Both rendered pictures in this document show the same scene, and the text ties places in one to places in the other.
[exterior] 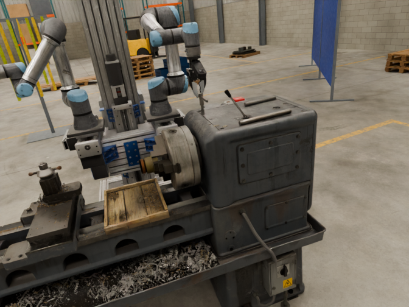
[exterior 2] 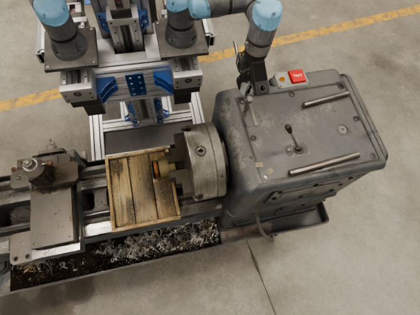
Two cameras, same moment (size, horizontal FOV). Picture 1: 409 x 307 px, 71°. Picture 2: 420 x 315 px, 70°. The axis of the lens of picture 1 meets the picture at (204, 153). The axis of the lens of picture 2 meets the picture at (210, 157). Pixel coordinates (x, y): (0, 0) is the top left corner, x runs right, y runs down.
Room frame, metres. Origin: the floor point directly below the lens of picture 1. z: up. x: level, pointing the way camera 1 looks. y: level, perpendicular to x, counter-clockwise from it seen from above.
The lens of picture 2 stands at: (0.88, 0.16, 2.24)
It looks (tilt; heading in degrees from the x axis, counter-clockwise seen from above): 67 degrees down; 353
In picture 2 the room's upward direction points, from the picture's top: 11 degrees clockwise
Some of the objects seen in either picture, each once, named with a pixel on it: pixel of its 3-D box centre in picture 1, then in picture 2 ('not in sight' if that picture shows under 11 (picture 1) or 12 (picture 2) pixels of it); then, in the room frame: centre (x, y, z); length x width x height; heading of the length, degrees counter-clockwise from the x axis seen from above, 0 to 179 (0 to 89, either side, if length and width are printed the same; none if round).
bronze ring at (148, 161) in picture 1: (149, 164); (164, 168); (1.31, 0.28, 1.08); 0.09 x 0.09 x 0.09; 15
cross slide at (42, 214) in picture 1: (55, 209); (52, 195); (1.20, 0.76, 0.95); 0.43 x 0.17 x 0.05; 15
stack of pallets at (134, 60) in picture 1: (133, 67); not in sight; (10.81, 2.16, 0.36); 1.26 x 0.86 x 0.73; 124
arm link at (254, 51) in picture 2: (192, 52); (257, 44); (1.53, 0.00, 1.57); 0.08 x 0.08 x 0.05
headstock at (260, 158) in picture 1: (247, 144); (286, 144); (1.47, -0.24, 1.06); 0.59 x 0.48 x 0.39; 105
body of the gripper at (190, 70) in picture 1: (194, 67); (252, 60); (1.54, 0.00, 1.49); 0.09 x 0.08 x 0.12; 15
